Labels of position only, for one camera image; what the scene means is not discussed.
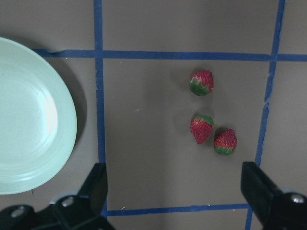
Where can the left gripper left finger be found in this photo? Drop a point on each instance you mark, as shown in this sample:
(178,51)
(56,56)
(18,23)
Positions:
(81,211)

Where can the red strawberry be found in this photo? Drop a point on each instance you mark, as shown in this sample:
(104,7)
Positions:
(201,83)
(225,143)
(201,128)

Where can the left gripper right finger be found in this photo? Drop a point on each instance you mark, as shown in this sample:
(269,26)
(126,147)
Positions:
(274,208)

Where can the pale green plate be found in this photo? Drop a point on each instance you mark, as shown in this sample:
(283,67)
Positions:
(38,123)

